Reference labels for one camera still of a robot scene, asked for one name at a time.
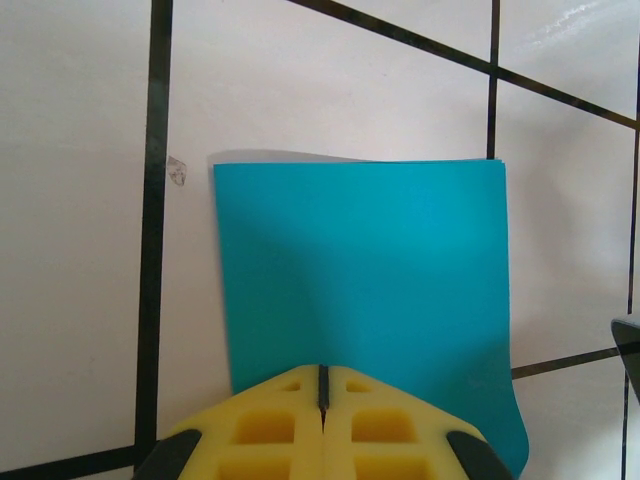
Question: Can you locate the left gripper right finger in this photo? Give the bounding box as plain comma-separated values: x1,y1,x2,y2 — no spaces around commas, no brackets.
319,364,512,480

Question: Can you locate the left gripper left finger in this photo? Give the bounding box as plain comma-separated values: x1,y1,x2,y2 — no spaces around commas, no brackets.
137,364,325,480

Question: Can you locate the teal cloth square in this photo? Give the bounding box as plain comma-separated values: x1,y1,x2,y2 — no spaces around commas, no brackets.
213,158,531,476

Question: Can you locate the small transparent scrap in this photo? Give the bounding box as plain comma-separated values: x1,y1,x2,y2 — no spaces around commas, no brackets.
166,155,189,188

